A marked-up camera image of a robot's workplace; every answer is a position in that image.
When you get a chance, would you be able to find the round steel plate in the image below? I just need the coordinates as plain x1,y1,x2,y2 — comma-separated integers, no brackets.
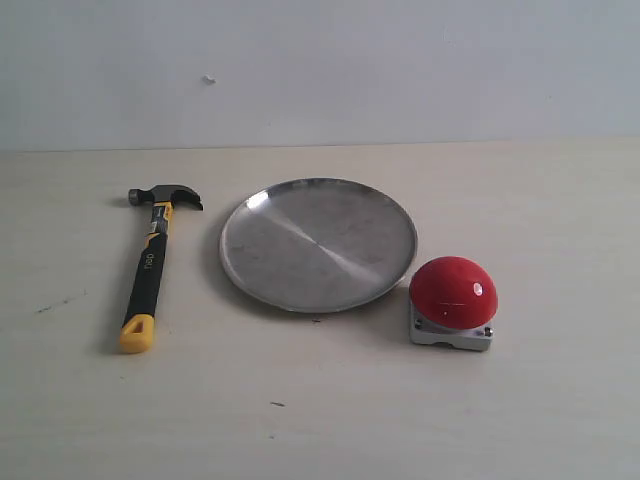
218,177,418,314

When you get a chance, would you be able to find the red dome push button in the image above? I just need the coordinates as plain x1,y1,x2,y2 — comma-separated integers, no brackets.
409,256,498,352

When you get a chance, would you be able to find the yellow black claw hammer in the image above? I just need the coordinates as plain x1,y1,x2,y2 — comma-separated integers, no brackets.
119,184,203,354

